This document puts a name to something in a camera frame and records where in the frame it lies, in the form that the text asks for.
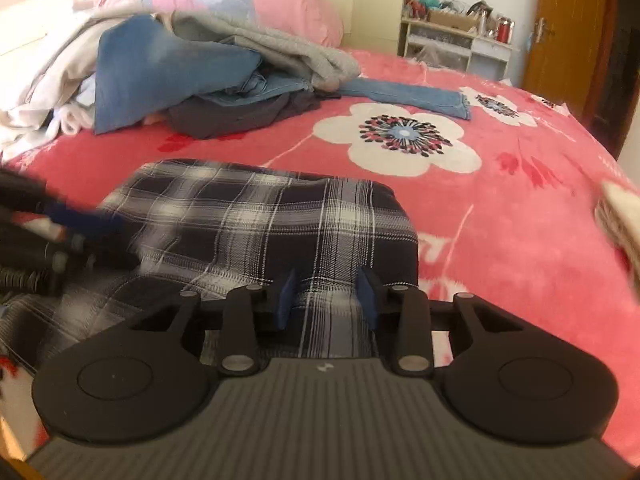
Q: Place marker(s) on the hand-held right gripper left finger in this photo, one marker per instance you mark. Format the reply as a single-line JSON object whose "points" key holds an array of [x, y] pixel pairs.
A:
{"points": [[285, 302]]}

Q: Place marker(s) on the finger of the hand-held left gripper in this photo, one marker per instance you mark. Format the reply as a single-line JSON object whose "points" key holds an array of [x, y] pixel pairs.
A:
{"points": [[100, 257], [85, 217]]}

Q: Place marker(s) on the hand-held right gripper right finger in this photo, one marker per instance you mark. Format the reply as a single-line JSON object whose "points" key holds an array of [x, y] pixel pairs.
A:
{"points": [[367, 296]]}

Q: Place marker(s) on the black white plaid shirt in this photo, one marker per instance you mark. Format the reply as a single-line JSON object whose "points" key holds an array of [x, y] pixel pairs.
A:
{"points": [[250, 210]]}

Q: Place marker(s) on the pale pink fleece garment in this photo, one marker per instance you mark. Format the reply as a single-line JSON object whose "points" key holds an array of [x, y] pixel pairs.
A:
{"points": [[72, 120]]}

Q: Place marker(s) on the white garment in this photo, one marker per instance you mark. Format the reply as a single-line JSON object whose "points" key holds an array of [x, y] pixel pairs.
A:
{"points": [[86, 91]]}

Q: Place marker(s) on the beige garment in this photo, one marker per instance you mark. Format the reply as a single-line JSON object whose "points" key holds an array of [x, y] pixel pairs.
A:
{"points": [[65, 65]]}

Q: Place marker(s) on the blue jeans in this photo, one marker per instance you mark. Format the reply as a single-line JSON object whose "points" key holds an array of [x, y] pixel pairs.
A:
{"points": [[150, 70]]}

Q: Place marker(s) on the dark grey garment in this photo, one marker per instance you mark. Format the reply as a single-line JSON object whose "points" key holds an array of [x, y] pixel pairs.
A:
{"points": [[225, 115]]}

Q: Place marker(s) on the clear plastic bag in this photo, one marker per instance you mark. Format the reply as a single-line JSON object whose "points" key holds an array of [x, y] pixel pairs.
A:
{"points": [[432, 56]]}

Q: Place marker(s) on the beige folded pants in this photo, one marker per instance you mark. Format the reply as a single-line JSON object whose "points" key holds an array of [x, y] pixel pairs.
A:
{"points": [[622, 230]]}

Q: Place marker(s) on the white shelf unit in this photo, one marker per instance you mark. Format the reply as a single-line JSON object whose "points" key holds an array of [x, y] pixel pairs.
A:
{"points": [[485, 55]]}

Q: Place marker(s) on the cardboard box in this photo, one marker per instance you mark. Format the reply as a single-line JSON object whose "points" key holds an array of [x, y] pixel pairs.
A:
{"points": [[452, 21]]}

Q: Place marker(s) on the cream wardrobe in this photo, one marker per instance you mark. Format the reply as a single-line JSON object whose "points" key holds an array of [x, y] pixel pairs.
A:
{"points": [[380, 5]]}

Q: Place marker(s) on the pink floral quilt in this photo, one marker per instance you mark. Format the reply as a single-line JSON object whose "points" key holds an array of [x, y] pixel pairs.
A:
{"points": [[280, 0]]}

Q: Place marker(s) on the red bottle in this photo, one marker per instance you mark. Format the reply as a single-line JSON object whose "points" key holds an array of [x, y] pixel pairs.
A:
{"points": [[504, 30]]}

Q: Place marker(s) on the wooden door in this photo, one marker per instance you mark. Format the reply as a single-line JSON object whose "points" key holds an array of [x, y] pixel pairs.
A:
{"points": [[565, 35]]}

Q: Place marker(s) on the dark wooden door frame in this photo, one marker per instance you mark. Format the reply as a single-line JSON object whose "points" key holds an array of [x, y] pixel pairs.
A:
{"points": [[620, 60]]}

